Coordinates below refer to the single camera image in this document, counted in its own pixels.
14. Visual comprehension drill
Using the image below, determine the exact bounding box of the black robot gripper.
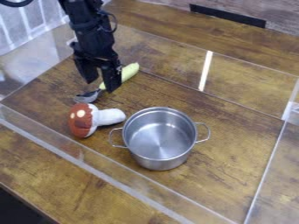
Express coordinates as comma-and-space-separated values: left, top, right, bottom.
59, 0, 122, 93

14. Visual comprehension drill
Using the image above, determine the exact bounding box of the black strip on table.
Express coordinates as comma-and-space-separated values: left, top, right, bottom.
190, 3, 267, 28

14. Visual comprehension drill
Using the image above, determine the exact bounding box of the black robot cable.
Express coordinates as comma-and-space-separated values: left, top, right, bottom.
0, 0, 119, 33

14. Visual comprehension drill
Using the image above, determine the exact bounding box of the plush brown white mushroom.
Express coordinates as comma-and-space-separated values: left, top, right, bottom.
68, 103, 127, 138

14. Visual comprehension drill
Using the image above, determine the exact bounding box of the clear acrylic right barrier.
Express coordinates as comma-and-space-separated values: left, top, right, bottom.
245, 79, 299, 224

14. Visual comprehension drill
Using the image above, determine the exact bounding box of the clear acrylic front barrier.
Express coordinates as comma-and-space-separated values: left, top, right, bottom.
0, 103, 238, 224

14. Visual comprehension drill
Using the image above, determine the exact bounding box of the clear acrylic barrier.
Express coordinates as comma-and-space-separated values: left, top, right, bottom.
245, 79, 299, 224
0, 103, 238, 224

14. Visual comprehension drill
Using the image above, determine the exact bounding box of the clear acrylic bracket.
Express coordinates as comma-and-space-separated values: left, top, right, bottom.
66, 38, 78, 49

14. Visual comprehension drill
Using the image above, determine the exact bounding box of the green handled metal spoon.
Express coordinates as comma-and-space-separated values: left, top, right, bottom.
74, 62, 141, 103

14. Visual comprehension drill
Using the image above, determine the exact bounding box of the stainless steel pot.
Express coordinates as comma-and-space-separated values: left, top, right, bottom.
109, 107, 211, 171

